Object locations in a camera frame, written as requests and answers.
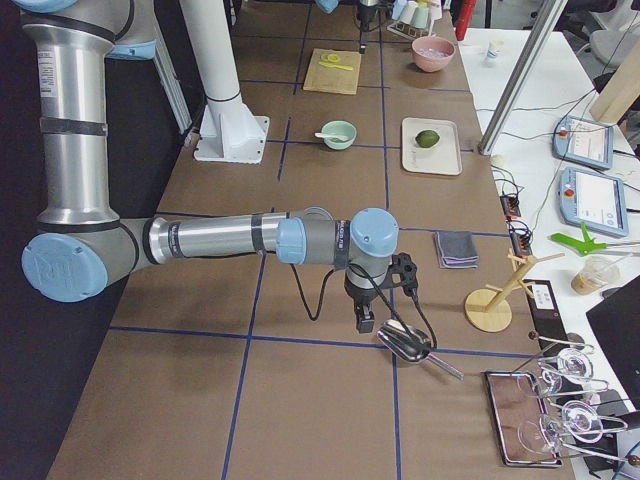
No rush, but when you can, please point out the lower teach pendant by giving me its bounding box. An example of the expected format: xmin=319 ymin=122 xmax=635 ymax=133
xmin=559 ymin=167 xmax=629 ymax=238

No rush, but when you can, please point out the wooden mug tree stand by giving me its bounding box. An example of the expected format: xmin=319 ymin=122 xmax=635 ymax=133
xmin=464 ymin=249 xmax=564 ymax=333

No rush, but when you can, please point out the clear ice cubes pile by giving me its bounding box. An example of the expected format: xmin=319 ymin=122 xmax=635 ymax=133
xmin=418 ymin=48 xmax=449 ymax=59

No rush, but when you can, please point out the upper teach pendant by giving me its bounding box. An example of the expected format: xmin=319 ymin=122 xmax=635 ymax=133
xmin=552 ymin=116 xmax=614 ymax=171

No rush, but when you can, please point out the glass cup rack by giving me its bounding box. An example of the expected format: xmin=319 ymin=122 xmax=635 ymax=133
xmin=517 ymin=331 xmax=639 ymax=468

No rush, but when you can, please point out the cream rabbit tray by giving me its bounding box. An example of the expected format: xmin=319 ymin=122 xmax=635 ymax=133
xmin=401 ymin=117 xmax=462 ymax=176

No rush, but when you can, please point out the metal scoop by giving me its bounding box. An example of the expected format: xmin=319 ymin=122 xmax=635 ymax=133
xmin=376 ymin=319 xmax=464 ymax=381

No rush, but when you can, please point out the white wire rack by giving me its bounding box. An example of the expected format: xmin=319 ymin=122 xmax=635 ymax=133
xmin=387 ymin=20 xmax=433 ymax=40

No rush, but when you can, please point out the pink bowl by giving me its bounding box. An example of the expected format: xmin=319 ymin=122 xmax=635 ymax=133
xmin=411 ymin=36 xmax=456 ymax=73

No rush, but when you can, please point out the aluminium frame post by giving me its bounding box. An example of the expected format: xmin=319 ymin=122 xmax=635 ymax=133
xmin=478 ymin=0 xmax=568 ymax=156

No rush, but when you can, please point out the red bottle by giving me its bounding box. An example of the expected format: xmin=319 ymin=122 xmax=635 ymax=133
xmin=455 ymin=0 xmax=477 ymax=41

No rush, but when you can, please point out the green plastic clamp tool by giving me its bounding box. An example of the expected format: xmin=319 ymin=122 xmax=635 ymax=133
xmin=549 ymin=221 xmax=639 ymax=256

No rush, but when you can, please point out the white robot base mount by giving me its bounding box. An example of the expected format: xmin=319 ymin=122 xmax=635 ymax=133
xmin=180 ymin=0 xmax=270 ymax=164

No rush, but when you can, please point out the light blue cup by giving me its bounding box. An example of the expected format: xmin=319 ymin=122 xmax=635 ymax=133
xmin=391 ymin=0 xmax=407 ymax=21

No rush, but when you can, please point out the iced coffee cup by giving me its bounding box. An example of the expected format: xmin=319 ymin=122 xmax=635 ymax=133
xmin=570 ymin=256 xmax=620 ymax=295

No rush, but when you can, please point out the mint green bowl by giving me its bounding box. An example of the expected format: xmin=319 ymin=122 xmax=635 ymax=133
xmin=321 ymin=120 xmax=357 ymax=150

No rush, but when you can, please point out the yellow plastic knife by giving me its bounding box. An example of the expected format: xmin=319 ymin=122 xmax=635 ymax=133
xmin=318 ymin=61 xmax=354 ymax=71

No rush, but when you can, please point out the teach pendant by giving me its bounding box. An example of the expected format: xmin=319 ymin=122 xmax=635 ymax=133
xmin=552 ymin=116 xmax=614 ymax=171
xmin=559 ymin=167 xmax=629 ymax=238

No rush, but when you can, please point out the bamboo cutting board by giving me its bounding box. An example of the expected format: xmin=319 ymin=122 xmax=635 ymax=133
xmin=303 ymin=48 xmax=361 ymax=95

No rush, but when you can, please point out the grey folded cloth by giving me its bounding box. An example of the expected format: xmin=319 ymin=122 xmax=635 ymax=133
xmin=434 ymin=230 xmax=479 ymax=269

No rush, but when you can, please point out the small white paper cup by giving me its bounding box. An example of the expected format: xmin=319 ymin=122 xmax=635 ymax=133
xmin=485 ymin=39 xmax=504 ymax=66

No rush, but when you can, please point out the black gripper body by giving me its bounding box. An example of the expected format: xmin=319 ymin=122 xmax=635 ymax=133
xmin=345 ymin=253 xmax=418 ymax=312
xmin=356 ymin=0 xmax=390 ymax=30

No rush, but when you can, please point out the white plastic spoon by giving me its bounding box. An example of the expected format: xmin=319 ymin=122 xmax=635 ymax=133
xmin=314 ymin=132 xmax=350 ymax=142

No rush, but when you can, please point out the green avocado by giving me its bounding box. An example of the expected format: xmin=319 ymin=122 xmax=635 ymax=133
xmin=415 ymin=130 xmax=441 ymax=149

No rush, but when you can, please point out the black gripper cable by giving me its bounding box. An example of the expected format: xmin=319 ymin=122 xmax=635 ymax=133
xmin=289 ymin=207 xmax=439 ymax=351

